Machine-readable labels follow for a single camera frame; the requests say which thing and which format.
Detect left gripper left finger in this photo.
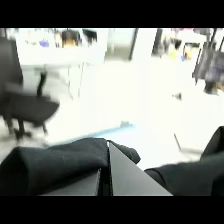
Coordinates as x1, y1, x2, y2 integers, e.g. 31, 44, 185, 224
42, 142, 110, 197

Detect black office chair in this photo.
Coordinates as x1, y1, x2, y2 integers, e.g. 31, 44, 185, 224
0, 35, 61, 141

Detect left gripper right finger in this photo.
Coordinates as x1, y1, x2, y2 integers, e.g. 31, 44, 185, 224
108, 141, 173, 197

